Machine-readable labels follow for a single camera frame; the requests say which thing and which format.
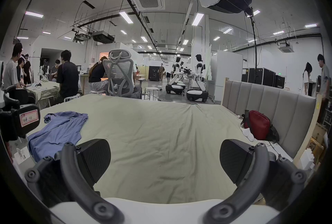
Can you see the grey padded headboard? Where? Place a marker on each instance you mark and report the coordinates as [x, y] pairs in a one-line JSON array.
[[275, 106]]

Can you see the red bag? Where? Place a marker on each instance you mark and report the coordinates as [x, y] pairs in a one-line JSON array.
[[259, 124]]

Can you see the white and black humanoid robot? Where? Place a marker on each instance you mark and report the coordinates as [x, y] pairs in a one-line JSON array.
[[176, 77], [198, 80]]

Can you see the group of people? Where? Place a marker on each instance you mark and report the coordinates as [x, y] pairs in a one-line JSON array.
[[18, 70]]

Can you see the white round stool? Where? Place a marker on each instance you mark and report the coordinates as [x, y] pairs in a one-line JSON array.
[[151, 91]]

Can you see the bed with pale green sheet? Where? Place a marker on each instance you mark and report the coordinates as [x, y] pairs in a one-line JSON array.
[[160, 140]]

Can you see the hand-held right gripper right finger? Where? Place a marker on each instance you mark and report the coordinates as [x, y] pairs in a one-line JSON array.
[[234, 160]]

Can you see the black equipment cases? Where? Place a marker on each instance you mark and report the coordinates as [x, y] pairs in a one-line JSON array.
[[262, 76]]

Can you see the white cloth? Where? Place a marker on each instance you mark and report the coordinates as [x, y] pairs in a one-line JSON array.
[[247, 133]]

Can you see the black cabinet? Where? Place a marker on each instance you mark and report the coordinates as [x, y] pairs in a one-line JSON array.
[[153, 72]]

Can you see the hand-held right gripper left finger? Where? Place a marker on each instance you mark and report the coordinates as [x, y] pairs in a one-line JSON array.
[[89, 160]]

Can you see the blue shirt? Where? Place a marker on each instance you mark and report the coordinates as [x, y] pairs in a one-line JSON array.
[[58, 132]]

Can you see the small white box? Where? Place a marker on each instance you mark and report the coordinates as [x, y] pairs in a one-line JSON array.
[[307, 159]]

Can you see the cardboard cartons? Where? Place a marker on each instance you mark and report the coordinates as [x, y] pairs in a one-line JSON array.
[[317, 140]]

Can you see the table with pale green sheet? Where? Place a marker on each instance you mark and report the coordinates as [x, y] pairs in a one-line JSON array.
[[42, 90]]

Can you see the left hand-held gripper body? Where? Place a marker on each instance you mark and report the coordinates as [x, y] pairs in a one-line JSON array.
[[18, 119]]

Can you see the grey mesh office chair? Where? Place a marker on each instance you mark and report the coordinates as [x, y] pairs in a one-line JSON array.
[[120, 75]]

